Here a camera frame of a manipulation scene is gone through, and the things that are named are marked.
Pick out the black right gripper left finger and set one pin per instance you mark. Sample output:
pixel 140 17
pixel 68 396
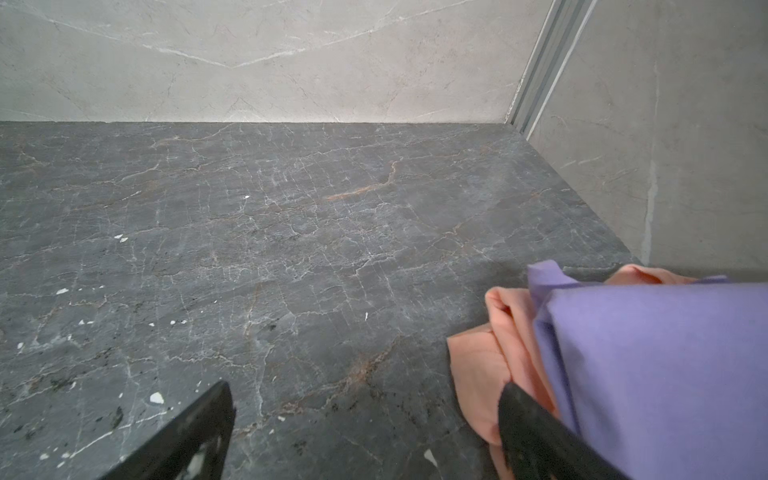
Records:
pixel 193 445

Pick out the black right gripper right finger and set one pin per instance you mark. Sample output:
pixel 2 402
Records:
pixel 538 446

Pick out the pink folded t shirt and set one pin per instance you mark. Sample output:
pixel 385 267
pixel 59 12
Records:
pixel 488 357

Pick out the purple folded t shirt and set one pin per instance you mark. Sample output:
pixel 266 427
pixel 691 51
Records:
pixel 665 381

